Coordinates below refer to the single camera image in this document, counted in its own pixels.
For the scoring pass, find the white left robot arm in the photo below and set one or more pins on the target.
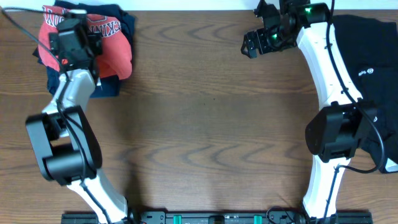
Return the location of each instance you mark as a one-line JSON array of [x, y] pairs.
[[65, 146]]

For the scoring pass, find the folded navy blue clothes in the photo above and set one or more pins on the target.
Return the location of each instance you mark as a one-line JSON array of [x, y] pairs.
[[115, 87]]

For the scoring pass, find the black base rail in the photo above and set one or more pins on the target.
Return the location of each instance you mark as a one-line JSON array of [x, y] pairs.
[[276, 215]]

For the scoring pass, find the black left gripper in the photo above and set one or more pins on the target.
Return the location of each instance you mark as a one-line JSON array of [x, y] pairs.
[[94, 45]]

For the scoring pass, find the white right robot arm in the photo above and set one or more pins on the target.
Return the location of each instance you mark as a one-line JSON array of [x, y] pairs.
[[344, 118]]

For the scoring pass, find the red t-shirt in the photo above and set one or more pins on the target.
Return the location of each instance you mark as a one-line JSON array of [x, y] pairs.
[[112, 46]]

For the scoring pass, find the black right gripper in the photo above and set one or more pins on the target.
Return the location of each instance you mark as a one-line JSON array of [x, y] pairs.
[[260, 34]]

